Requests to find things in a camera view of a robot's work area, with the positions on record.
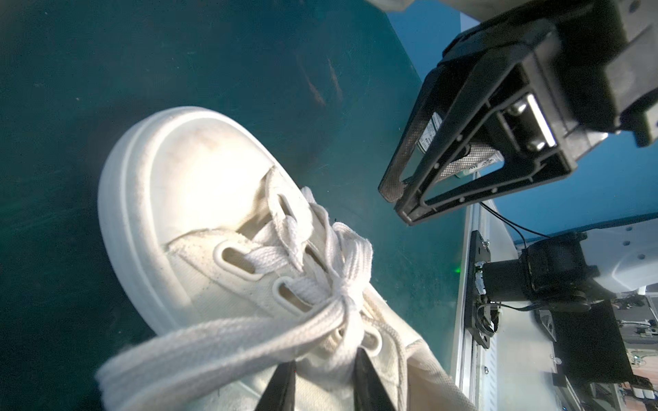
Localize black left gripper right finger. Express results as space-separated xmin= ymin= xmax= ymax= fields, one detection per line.
xmin=353 ymin=348 xmax=395 ymax=411

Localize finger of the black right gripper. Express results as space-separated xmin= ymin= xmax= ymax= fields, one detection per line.
xmin=378 ymin=65 xmax=447 ymax=203

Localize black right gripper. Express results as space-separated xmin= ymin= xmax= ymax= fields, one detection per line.
xmin=395 ymin=1 xmax=657 ymax=225

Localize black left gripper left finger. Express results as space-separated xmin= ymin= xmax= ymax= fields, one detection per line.
xmin=255 ymin=361 xmax=296 ymax=411

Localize white canvas sneaker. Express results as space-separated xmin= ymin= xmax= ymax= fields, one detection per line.
xmin=98 ymin=107 xmax=473 ymax=410

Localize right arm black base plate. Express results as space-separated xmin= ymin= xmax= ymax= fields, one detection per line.
xmin=463 ymin=231 xmax=495 ymax=349

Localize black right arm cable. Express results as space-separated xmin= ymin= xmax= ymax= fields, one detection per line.
xmin=477 ymin=201 xmax=551 ymax=248

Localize aluminium front rail platform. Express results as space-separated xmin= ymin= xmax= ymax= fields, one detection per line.
xmin=449 ymin=199 xmax=658 ymax=411

